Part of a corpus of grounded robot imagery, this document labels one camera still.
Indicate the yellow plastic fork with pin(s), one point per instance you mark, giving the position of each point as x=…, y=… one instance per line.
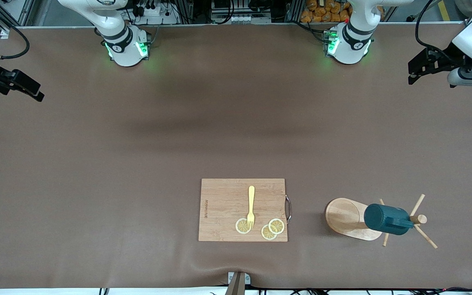
x=251, y=200

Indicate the orange toy pile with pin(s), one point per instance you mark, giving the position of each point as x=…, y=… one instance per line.
x=322, y=12

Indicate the wooden mug tree rack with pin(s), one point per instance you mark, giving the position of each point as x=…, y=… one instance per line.
x=342, y=217

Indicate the white socket strip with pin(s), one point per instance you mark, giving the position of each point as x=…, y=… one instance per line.
x=240, y=19

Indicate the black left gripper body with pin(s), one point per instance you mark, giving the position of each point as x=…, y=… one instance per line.
x=450, y=57

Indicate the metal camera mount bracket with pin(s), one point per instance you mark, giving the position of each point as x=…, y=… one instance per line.
x=238, y=287

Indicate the teal cup yellow inside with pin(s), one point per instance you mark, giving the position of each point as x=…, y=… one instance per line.
x=383, y=219

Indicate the white power strip black plugs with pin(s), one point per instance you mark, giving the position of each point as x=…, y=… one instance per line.
x=150, y=10

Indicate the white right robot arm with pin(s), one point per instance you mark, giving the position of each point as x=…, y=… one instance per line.
x=125, y=49

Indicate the brown table mat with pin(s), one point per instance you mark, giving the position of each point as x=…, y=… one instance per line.
x=137, y=143

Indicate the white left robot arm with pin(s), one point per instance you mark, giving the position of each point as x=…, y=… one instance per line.
x=350, y=45

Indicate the lemon slice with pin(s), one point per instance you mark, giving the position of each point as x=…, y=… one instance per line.
x=241, y=226
x=266, y=234
x=277, y=225

